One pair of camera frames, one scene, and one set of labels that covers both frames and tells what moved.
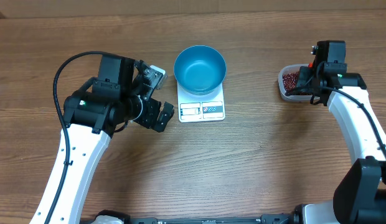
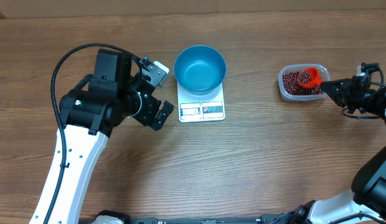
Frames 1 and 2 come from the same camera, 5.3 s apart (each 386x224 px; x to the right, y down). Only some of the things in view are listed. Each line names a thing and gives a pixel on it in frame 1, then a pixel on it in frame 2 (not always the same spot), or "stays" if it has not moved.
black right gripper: x=304 y=76 to x=345 y=89
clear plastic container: x=288 y=70 stays
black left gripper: x=149 y=121 stays
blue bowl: x=200 y=70 stays
